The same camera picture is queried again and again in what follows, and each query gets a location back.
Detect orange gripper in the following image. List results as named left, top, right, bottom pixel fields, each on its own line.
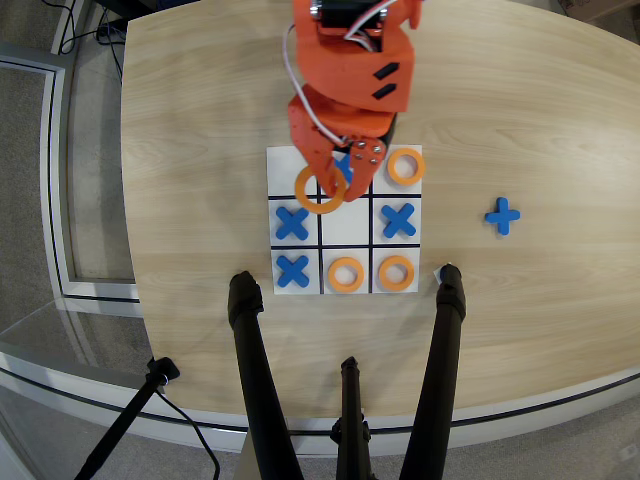
left=286, top=21, right=418, bottom=203

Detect orange ring piece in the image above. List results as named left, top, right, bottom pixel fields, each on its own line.
left=386, top=147, right=427, bottom=187
left=326, top=256, right=366, bottom=294
left=377, top=255, right=417, bottom=293
left=293, top=164, right=349, bottom=215

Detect cardboard box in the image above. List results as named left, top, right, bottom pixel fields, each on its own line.
left=554, top=0, right=640, bottom=24

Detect blue cross piece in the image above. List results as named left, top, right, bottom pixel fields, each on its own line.
left=275, top=255, right=311, bottom=289
left=483, top=196, right=522, bottom=237
left=332, top=152, right=356, bottom=184
left=380, top=202, right=418, bottom=239
left=274, top=206, right=311, bottom=241

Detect white tic-tac-toe board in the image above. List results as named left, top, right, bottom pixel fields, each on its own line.
left=265, top=144, right=424, bottom=296

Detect thin black tripod leg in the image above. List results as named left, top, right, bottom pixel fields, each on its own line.
left=329, top=356, right=376, bottom=480

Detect black stand pole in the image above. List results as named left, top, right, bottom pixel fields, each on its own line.
left=73, top=356, right=181, bottom=480

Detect black floor cables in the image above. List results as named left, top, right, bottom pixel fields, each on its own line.
left=52, top=0, right=126, bottom=81

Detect grey metal floor frame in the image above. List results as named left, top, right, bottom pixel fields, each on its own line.
left=0, top=54, right=141, bottom=306

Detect black cable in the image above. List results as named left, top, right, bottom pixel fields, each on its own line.
left=154, top=389, right=221, bottom=480

